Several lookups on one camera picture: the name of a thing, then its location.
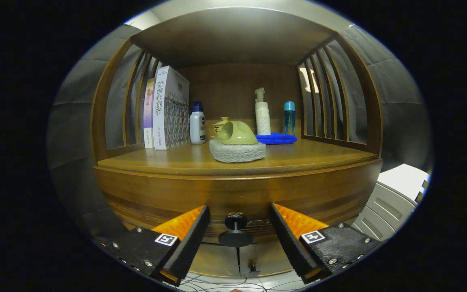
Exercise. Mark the white pump bottle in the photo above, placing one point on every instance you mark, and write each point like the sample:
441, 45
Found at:
262, 117

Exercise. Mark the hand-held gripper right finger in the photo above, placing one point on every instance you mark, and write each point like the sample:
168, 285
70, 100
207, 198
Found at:
290, 243

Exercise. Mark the folded blue cloth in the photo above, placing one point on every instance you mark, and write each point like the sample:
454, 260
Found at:
276, 139

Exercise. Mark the black drawer knob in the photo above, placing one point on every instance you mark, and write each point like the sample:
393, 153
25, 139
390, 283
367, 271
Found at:
235, 239

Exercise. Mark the blue glass bottle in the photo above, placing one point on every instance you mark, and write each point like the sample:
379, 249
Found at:
289, 119

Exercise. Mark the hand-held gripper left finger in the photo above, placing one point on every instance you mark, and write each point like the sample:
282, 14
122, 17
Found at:
191, 243

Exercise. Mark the thin purple pink book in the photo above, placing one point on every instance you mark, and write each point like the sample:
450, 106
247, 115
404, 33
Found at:
148, 117

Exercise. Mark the yellow lidded tea cup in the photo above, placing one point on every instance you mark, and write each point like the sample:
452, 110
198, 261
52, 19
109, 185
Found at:
216, 129

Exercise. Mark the white bottle blue cap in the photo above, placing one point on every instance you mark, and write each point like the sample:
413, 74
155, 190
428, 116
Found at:
197, 127

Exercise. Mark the brown wooden cabinet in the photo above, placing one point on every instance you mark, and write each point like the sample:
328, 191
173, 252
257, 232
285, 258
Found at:
233, 36

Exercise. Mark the thick white book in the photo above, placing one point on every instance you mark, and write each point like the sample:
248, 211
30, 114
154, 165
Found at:
159, 113

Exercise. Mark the wooden drawer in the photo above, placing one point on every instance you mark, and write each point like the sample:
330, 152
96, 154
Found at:
237, 190

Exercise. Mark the wooden countertop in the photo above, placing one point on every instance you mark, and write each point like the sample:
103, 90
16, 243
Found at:
168, 158

